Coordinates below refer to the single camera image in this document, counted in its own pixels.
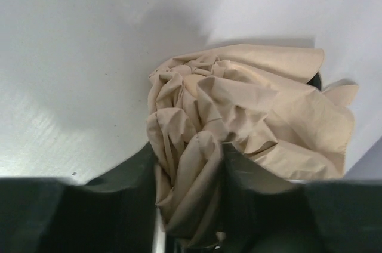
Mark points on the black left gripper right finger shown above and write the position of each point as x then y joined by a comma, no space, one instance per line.
265,213

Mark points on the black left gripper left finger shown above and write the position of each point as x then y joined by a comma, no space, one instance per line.
114,212

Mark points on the beige and black folding umbrella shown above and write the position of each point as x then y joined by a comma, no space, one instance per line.
257,99

